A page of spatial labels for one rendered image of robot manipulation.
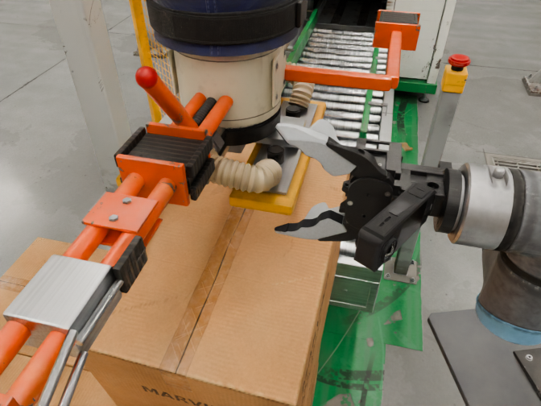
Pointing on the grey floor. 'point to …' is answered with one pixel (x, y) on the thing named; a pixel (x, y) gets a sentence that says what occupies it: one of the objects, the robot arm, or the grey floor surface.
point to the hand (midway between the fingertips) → (271, 186)
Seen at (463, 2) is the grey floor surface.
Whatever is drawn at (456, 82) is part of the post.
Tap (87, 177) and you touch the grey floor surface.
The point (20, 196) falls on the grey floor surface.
